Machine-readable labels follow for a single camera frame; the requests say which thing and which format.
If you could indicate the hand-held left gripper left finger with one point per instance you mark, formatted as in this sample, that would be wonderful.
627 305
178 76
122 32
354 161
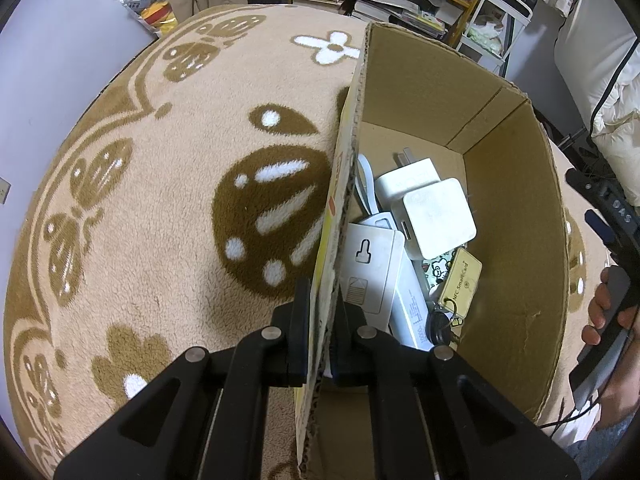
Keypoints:
297 340

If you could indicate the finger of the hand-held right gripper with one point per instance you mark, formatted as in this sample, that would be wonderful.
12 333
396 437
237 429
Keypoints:
605 195
600 225

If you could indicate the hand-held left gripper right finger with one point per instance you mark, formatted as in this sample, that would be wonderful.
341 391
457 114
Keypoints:
345 345

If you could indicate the white power bank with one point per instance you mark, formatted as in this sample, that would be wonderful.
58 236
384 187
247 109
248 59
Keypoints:
412 305

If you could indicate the black car key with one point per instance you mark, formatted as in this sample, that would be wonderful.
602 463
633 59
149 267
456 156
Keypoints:
440 330

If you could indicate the cardboard box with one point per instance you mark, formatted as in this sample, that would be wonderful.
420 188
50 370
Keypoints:
510 260

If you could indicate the yellow card tag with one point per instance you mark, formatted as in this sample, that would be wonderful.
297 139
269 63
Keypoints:
462 280

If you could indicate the square white power adapter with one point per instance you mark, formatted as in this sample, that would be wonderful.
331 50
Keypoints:
437 220

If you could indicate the large white power adapter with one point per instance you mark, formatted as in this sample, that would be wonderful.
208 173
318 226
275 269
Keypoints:
407 180

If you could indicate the person's right forearm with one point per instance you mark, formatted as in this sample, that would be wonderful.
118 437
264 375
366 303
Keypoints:
620 390

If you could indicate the person's right hand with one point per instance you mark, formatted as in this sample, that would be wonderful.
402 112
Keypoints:
597 310

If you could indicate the black metal stand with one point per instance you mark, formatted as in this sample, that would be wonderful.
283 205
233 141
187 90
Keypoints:
580 155

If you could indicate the white duvet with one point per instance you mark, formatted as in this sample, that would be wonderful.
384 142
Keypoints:
610 60

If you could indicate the beige brown patterned blanket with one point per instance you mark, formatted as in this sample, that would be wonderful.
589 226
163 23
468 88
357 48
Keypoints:
175 185

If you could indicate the white plastic cart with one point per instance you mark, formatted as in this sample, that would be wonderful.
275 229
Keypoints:
500 10

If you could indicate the clear plastic bag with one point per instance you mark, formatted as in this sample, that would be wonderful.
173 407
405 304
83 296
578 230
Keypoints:
147 2

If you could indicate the wall socket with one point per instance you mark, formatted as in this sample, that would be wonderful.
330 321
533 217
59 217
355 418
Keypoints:
4 192

